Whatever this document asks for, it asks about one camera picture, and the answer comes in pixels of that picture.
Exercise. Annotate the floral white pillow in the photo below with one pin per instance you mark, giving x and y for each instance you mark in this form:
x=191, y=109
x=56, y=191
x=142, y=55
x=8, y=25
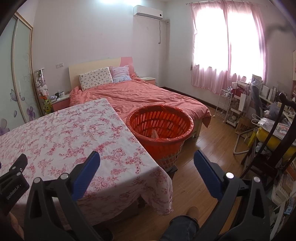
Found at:
x=95, y=78

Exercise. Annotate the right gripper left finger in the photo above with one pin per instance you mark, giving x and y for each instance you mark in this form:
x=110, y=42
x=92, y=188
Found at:
x=41, y=218

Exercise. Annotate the bed with salmon duvet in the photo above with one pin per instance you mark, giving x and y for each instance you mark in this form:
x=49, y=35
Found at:
x=127, y=96

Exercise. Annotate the person's leg in jeans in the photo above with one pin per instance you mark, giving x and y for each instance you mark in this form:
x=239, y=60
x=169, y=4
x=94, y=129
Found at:
x=181, y=228

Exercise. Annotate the cluttered white shelf cart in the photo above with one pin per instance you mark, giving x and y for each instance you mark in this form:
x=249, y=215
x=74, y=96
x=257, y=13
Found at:
x=240, y=102

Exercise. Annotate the green frog plush toy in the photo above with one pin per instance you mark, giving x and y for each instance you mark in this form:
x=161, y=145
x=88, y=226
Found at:
x=48, y=106

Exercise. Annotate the left pink nightstand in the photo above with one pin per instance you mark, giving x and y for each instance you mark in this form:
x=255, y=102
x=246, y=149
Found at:
x=61, y=103

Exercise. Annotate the pink nightstand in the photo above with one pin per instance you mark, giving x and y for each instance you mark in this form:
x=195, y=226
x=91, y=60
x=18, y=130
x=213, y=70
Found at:
x=149, y=80
x=61, y=103

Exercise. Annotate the cardboard box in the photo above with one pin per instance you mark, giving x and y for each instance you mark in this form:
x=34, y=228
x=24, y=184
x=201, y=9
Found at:
x=244, y=124

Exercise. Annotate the white wire rack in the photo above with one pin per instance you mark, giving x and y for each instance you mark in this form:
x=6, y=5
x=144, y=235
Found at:
x=223, y=105

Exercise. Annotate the wall power socket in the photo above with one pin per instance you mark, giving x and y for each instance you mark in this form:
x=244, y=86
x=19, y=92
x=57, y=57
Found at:
x=59, y=65

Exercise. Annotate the clear tube of plush toys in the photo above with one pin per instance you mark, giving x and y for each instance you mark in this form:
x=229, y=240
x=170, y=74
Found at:
x=41, y=87

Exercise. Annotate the red plastic laundry basket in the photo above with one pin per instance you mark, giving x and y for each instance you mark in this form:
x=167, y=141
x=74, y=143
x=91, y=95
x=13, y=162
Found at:
x=162, y=130

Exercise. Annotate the pink floral tablecloth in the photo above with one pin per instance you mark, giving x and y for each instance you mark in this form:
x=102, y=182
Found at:
x=56, y=143

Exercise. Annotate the yellow bag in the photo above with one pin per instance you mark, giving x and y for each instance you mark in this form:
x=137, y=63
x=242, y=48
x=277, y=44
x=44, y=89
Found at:
x=274, y=142

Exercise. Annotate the sliding wardrobe floral glass doors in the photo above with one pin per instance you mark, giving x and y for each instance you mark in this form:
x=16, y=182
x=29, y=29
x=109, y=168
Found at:
x=19, y=101

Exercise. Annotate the white mug on nightstand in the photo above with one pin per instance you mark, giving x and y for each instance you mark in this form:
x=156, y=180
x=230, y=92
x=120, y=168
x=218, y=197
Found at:
x=61, y=94

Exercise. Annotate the white wall air conditioner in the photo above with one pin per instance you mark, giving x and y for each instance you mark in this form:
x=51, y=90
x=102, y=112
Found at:
x=148, y=12

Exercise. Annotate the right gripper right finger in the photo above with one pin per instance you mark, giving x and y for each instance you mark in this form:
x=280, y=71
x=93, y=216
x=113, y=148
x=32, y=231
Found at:
x=251, y=222

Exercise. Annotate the pink window curtain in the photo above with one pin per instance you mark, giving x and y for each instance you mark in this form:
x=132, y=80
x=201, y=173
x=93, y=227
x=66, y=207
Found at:
x=228, y=44

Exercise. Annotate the striped pink pillow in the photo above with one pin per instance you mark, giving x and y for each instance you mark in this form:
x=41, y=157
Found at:
x=120, y=74

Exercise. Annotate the right pink nightstand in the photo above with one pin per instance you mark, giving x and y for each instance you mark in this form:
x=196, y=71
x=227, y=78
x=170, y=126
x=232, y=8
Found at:
x=149, y=80

